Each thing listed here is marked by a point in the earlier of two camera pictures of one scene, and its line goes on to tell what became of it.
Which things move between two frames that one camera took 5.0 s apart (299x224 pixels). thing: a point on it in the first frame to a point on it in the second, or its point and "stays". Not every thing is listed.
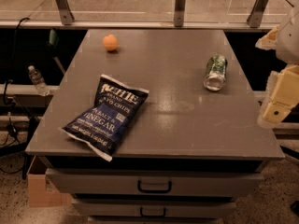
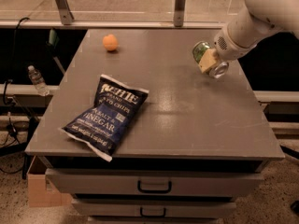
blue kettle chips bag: [101, 127] stays
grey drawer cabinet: [196, 147] stays
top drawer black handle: [167, 190] stays
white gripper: [290, 42] to [224, 48]
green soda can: [215, 72] to [199, 48]
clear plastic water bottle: [38, 81] stays
